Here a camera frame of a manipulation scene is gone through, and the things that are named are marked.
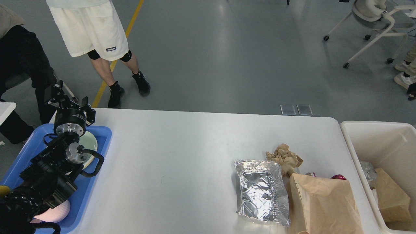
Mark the white office chair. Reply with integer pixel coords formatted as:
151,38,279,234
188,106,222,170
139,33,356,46
323,0,416,69

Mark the brown paper ball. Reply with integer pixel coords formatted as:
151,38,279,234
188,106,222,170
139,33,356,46
266,143,303,178

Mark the left floor socket plate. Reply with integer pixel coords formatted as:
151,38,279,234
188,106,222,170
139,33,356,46
280,105,297,116

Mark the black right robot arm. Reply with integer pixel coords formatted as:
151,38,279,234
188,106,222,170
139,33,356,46
407,83,416,101

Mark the green ceramic plate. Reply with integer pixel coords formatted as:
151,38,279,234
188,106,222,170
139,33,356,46
79,131,98,151

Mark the dark green ceramic mug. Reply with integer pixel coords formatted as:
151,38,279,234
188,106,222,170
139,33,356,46
0,185,11,198

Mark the white plastic bin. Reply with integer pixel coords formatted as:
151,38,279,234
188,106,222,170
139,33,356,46
340,121,416,234

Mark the person in cream sweater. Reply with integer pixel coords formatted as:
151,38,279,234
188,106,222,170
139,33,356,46
0,5,57,124

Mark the pink ceramic plate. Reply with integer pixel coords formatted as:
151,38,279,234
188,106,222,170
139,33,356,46
83,136,98,169

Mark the right floor socket plate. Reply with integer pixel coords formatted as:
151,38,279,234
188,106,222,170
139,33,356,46
297,104,313,116

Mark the pink ceramic mug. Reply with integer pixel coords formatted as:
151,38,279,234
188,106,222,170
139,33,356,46
31,200,71,223

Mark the person in white shorts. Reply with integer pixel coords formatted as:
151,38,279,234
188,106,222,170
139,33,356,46
46,0,151,108

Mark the floor socket plate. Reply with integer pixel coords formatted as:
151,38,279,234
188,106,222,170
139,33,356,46
280,105,297,116
297,104,313,116

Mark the silver foil bag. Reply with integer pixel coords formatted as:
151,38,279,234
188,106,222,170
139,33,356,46
234,160,291,228

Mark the person in beige trousers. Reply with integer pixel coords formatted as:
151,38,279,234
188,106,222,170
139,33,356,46
393,45,416,89

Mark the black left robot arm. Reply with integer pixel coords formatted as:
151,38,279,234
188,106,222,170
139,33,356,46
1,80,105,234

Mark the blue plastic tray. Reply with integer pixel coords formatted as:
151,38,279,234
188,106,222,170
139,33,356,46
1,124,112,234

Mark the white paper cup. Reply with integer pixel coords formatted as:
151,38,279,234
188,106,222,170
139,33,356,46
370,189,379,207

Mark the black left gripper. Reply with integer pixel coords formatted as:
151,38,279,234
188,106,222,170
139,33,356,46
45,81,96,137

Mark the white chair near person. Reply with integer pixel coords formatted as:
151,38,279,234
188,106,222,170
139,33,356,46
53,71,79,104

